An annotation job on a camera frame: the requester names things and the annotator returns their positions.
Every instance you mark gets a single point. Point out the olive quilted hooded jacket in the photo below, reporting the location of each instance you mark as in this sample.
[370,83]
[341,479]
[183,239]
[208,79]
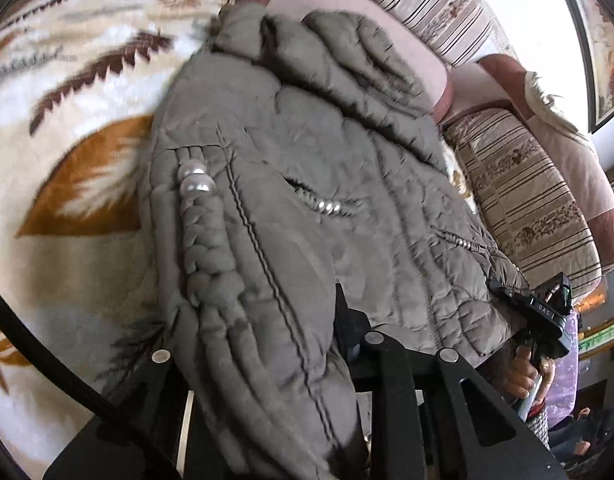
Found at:
[297,160]

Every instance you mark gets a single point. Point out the framed wall picture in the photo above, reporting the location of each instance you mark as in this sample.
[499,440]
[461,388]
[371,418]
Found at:
[604,50]

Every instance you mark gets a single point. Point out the person's right hand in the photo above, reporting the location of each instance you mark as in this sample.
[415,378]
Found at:
[522,375]

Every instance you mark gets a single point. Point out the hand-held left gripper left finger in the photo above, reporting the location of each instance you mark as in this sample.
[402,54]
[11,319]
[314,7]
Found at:
[152,385]

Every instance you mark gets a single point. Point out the leaf print blanket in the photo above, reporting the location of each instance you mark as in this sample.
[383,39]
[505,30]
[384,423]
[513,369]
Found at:
[62,85]

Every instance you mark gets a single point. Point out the striped floral cushion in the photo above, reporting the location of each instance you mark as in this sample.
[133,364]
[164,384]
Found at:
[427,0]
[527,200]

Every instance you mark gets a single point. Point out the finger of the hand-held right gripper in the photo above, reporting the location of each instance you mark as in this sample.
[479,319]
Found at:
[507,294]

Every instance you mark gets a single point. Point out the person's purple floral clothing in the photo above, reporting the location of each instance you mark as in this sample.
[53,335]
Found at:
[569,390]

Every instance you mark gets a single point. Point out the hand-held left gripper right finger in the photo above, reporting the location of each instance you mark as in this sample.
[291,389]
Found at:
[392,390]

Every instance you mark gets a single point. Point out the pink sofa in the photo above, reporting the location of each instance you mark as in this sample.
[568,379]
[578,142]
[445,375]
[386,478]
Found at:
[412,45]

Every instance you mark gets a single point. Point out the cream cloth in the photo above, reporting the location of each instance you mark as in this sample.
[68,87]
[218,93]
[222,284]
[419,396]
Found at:
[557,120]

